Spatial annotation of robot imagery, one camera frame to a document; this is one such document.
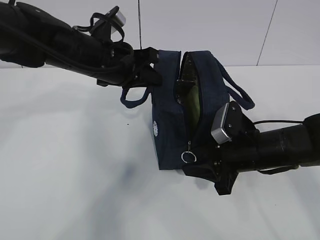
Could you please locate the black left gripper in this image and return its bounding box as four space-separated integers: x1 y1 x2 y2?
96 47 163 88

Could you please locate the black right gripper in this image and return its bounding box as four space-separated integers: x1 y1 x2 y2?
181 144 250 196

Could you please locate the glass container with green lid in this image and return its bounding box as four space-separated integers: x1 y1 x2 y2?
185 85 201 128

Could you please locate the navy blue lunch bag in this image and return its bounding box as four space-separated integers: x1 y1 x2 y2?
120 50 255 170

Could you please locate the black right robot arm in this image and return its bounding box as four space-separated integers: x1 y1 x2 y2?
182 114 320 196

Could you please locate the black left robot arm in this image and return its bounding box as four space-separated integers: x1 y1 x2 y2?
0 0 162 88

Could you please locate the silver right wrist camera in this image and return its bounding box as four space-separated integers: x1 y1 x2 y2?
210 101 257 146

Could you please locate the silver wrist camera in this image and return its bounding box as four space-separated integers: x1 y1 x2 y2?
88 6 127 43
210 101 257 146

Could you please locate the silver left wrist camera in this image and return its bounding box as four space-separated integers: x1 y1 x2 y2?
88 6 127 43

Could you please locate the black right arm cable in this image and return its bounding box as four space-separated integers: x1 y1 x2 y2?
252 119 305 126

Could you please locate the black vertical wall cable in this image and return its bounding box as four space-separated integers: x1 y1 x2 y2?
137 0 144 50

